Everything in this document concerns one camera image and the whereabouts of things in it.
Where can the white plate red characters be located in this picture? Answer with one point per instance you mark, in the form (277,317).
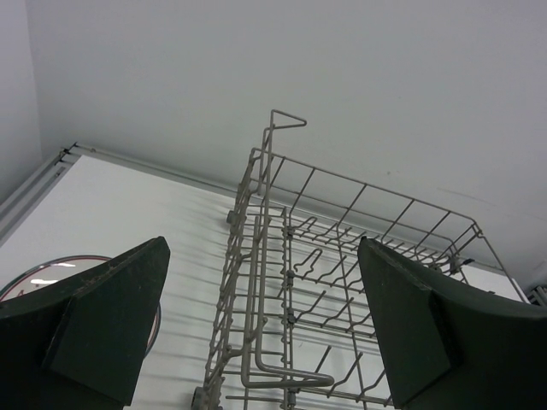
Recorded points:
(51,273)

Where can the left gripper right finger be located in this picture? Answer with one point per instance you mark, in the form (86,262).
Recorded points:
(448,345)

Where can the grey wire dish rack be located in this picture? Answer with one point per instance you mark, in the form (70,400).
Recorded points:
(292,327)

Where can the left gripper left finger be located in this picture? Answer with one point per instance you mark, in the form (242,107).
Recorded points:
(29,383)

